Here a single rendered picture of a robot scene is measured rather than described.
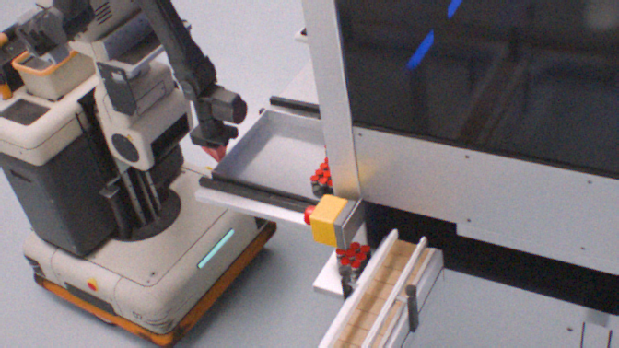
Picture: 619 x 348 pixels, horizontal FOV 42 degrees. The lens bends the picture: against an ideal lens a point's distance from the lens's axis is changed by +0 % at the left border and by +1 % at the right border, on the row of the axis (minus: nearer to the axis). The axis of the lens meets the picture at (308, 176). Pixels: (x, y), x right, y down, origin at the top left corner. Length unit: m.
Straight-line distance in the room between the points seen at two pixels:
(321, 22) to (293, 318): 1.54
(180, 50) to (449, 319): 0.81
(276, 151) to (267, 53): 2.10
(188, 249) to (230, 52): 1.68
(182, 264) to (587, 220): 1.52
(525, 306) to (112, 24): 1.26
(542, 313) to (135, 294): 1.38
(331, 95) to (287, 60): 2.51
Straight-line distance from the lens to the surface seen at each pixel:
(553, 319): 1.67
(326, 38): 1.40
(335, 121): 1.51
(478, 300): 1.70
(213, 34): 4.32
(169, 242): 2.72
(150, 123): 2.35
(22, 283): 3.25
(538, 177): 1.41
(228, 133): 1.89
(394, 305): 1.54
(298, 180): 1.89
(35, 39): 2.09
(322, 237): 1.60
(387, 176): 1.54
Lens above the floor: 2.11
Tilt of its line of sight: 40 degrees down
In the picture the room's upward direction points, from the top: 11 degrees counter-clockwise
